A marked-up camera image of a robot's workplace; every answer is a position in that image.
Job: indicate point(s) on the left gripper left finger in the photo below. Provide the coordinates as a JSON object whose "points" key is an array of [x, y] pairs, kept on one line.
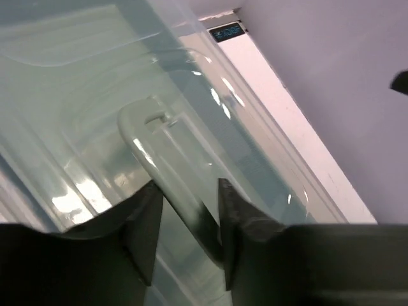
{"points": [[108, 260]]}

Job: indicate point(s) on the right blue table label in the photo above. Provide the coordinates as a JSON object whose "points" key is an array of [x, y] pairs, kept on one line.
{"points": [[227, 32]]}

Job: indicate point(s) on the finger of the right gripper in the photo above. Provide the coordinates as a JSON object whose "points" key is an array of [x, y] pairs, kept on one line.
{"points": [[400, 82]]}

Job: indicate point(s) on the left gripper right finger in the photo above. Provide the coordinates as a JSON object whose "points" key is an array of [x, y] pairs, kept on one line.
{"points": [[270, 263]]}

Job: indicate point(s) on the green toolbox with clear lid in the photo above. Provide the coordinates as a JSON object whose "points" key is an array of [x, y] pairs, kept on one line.
{"points": [[100, 97]]}

